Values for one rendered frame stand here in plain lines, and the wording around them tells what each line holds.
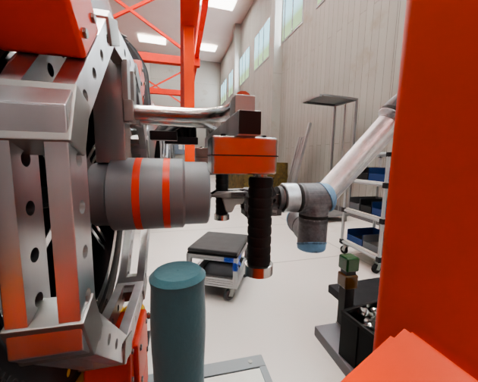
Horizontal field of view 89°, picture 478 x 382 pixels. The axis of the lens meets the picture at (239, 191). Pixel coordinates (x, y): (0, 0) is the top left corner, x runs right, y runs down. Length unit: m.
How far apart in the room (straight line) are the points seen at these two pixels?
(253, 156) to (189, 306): 0.24
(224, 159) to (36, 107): 0.19
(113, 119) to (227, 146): 0.25
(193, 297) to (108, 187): 0.23
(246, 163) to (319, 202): 0.46
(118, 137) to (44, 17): 0.23
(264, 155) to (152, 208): 0.22
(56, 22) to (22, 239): 0.20
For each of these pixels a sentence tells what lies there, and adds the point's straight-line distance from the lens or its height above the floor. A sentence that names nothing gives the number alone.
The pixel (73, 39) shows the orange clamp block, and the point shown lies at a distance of 0.31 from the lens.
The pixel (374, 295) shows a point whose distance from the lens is 1.38.
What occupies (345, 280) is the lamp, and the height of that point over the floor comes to 0.60.
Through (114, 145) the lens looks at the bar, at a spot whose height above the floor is 0.94.
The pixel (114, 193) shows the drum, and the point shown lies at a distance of 0.45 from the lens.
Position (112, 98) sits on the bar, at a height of 1.02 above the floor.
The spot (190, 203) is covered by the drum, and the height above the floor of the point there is 0.84.
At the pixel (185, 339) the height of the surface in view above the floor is 0.65.
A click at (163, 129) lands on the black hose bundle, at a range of 0.58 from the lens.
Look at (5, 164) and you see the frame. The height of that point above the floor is 0.91.
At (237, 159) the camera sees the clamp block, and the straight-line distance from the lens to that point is 0.32.
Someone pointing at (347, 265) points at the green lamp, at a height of 0.64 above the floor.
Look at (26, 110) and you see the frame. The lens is 0.27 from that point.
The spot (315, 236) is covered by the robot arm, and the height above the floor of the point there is 0.69.
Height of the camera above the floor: 0.92
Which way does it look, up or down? 7 degrees down
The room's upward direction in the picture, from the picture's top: 1 degrees clockwise
